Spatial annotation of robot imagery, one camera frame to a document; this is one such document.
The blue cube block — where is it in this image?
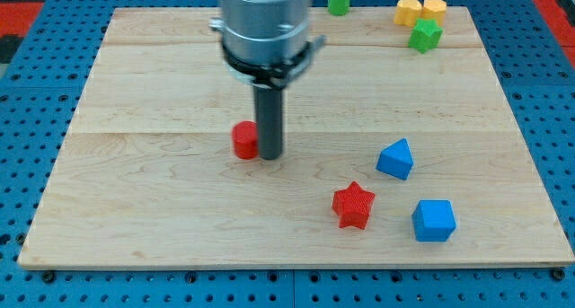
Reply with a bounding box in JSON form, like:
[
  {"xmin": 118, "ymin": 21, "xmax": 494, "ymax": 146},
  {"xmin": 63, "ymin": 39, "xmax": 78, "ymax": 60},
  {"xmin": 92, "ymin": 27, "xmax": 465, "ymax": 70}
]
[{"xmin": 411, "ymin": 199, "xmax": 456, "ymax": 242}]

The yellow heart block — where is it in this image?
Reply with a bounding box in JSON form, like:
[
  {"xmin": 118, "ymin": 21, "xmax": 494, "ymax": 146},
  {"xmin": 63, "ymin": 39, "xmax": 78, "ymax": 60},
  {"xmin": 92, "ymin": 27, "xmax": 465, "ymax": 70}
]
[{"xmin": 394, "ymin": 0, "xmax": 422, "ymax": 27}]

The green star block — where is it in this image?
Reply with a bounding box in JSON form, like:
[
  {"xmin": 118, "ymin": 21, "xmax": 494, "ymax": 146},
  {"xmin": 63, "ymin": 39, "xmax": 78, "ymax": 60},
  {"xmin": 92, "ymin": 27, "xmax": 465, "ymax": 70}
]
[{"xmin": 408, "ymin": 18, "xmax": 443, "ymax": 54}]

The blue triangle block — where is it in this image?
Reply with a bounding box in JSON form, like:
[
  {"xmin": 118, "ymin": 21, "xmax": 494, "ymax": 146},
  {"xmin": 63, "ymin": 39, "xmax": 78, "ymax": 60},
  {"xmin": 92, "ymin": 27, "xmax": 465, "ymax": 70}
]
[{"xmin": 376, "ymin": 138, "xmax": 414, "ymax": 180}]

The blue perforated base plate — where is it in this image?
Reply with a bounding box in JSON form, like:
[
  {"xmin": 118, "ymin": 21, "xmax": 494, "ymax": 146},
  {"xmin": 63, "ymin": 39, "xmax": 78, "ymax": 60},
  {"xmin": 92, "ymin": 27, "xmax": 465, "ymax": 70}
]
[{"xmin": 1, "ymin": 0, "xmax": 574, "ymax": 307}]

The red cylinder block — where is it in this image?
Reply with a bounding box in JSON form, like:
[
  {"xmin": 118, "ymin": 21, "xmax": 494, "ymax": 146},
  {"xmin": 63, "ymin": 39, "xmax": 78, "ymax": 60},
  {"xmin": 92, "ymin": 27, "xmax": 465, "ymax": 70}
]
[{"xmin": 231, "ymin": 121, "xmax": 259, "ymax": 160}]

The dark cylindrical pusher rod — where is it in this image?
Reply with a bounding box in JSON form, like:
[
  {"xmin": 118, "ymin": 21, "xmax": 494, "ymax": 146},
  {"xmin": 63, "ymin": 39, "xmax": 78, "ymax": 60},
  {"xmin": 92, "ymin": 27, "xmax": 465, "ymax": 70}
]
[{"xmin": 252, "ymin": 87, "xmax": 284, "ymax": 160}]

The wooden board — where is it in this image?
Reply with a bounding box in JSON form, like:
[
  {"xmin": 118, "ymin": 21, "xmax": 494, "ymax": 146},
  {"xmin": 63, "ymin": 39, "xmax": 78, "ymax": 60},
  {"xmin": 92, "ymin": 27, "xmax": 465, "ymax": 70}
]
[{"xmin": 18, "ymin": 7, "xmax": 574, "ymax": 270}]

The red star block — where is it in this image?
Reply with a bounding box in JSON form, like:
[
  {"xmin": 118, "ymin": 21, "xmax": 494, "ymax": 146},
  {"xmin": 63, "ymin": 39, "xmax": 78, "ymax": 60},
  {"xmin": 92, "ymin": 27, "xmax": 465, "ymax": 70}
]
[{"xmin": 332, "ymin": 181, "xmax": 376, "ymax": 230}]

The yellow hexagon block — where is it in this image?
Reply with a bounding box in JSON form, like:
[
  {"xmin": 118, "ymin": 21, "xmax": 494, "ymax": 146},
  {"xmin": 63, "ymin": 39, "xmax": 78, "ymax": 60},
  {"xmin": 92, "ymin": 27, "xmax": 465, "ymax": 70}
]
[{"xmin": 420, "ymin": 0, "xmax": 447, "ymax": 26}]

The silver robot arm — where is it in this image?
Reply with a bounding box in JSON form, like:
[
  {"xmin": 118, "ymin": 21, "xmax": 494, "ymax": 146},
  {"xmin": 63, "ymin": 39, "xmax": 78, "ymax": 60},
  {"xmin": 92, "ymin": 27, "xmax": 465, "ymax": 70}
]
[{"xmin": 209, "ymin": 0, "xmax": 326, "ymax": 90}]

